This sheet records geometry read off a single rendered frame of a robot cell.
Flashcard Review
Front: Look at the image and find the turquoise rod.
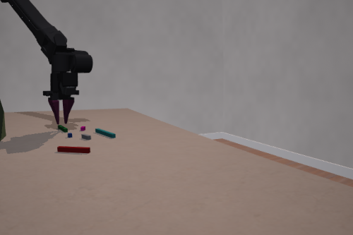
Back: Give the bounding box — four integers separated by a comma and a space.
95, 128, 116, 138

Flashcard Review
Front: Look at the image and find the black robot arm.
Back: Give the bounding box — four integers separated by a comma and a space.
0, 0, 93, 95

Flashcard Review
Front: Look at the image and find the dark red rectangular bar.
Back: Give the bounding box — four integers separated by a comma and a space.
57, 146, 90, 153

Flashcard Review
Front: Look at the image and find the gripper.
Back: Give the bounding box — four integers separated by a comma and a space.
43, 91, 74, 125

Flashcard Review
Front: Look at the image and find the green rod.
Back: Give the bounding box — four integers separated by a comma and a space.
58, 125, 68, 133

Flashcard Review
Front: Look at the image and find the grey rod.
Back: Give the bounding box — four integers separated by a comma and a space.
81, 134, 91, 140

